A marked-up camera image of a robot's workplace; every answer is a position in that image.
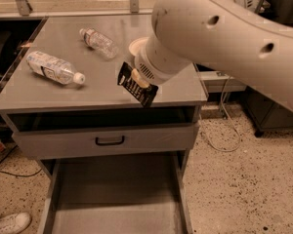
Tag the open grey middle drawer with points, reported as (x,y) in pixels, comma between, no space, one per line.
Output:
(122,194)

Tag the white paper bowl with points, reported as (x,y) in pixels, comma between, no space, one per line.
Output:
(135,46)

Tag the black rxbar chocolate wrapper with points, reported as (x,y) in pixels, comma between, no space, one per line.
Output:
(144,96)

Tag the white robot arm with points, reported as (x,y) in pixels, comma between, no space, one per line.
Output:
(224,35)

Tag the grey top drawer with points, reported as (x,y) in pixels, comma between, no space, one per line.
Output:
(81,143)

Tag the black drawer handle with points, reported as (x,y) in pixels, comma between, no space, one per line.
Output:
(109,141)

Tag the small clear water bottle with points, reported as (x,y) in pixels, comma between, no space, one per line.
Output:
(100,43)

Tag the white sneaker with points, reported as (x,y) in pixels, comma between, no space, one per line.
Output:
(14,223)

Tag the dark cabinet on wheels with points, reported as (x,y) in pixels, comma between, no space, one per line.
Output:
(267,115)

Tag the grey metal drawer cabinet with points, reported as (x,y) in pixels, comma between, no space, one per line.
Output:
(31,103)

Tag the large labelled water bottle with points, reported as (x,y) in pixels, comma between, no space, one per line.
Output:
(56,69)

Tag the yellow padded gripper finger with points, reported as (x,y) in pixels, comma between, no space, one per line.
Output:
(139,79)

